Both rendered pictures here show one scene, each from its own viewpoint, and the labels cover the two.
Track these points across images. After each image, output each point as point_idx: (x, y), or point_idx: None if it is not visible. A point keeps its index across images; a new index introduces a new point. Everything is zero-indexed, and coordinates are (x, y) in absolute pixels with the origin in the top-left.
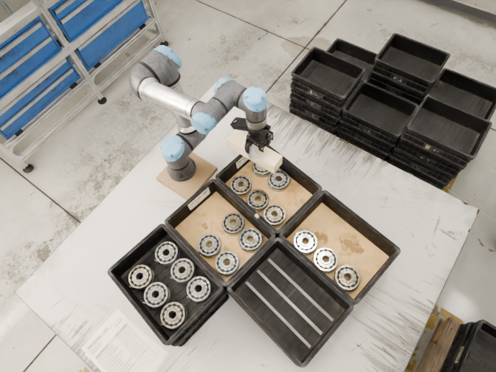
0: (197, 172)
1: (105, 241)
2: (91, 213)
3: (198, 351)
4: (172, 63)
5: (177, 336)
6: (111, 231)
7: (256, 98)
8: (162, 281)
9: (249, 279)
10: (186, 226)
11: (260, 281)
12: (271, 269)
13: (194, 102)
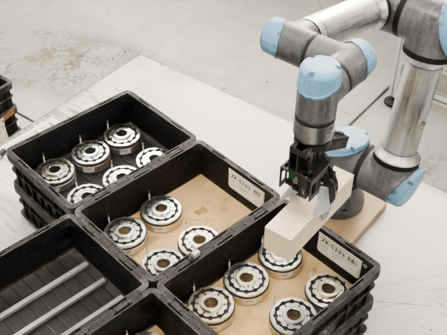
0: (330, 221)
1: (203, 123)
2: (251, 106)
3: (7, 235)
4: (434, 28)
5: (14, 163)
6: (219, 129)
7: (308, 66)
8: (112, 164)
9: (92, 269)
10: (201, 187)
11: (84, 285)
12: (104, 302)
13: (312, 20)
